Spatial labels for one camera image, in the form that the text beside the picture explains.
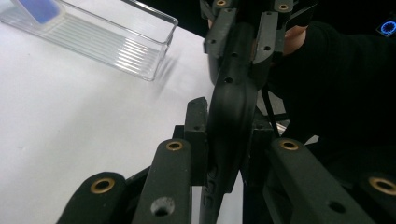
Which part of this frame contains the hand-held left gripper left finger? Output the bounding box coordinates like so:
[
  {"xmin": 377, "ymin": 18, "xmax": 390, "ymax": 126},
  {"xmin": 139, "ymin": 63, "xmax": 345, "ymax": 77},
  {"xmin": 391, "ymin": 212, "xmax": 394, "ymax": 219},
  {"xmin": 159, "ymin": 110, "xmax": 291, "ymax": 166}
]
[{"xmin": 172, "ymin": 96, "xmax": 209, "ymax": 187}]

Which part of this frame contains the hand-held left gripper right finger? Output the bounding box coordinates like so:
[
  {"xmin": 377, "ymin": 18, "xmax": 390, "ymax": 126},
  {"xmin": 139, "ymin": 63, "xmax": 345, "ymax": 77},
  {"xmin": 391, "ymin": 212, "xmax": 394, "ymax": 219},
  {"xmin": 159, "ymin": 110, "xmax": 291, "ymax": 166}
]
[{"xmin": 241, "ymin": 108, "xmax": 277, "ymax": 189}]

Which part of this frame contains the black phone case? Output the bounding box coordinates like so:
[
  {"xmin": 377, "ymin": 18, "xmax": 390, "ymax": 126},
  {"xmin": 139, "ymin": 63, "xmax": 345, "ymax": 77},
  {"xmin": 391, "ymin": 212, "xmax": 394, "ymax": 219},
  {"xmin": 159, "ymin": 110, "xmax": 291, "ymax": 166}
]
[{"xmin": 199, "ymin": 21, "xmax": 260, "ymax": 224}]

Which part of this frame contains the clear plastic box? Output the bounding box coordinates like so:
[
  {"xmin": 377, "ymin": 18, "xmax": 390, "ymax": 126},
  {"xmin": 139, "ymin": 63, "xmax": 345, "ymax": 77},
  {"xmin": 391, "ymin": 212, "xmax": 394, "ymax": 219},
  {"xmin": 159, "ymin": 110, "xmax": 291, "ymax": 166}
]
[{"xmin": 0, "ymin": 0, "xmax": 179, "ymax": 82}]

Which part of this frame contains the white board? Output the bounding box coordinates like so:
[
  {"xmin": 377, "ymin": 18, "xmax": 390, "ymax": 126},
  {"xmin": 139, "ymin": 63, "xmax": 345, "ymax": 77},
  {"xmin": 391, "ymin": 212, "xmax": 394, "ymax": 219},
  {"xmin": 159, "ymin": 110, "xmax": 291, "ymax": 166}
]
[{"xmin": 0, "ymin": 0, "xmax": 247, "ymax": 224}]

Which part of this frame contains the right hand-held gripper cable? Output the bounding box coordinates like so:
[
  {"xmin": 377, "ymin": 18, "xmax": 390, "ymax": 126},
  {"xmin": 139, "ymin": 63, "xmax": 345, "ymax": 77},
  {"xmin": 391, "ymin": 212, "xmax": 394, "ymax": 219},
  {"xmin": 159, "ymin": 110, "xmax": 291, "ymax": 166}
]
[{"xmin": 261, "ymin": 85, "xmax": 283, "ymax": 138}]

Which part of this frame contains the blue ring light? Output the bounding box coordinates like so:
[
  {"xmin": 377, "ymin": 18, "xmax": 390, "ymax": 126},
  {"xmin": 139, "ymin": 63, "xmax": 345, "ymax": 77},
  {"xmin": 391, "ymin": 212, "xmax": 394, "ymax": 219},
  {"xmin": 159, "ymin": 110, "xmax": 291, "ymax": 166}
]
[{"xmin": 375, "ymin": 18, "xmax": 396, "ymax": 38}]

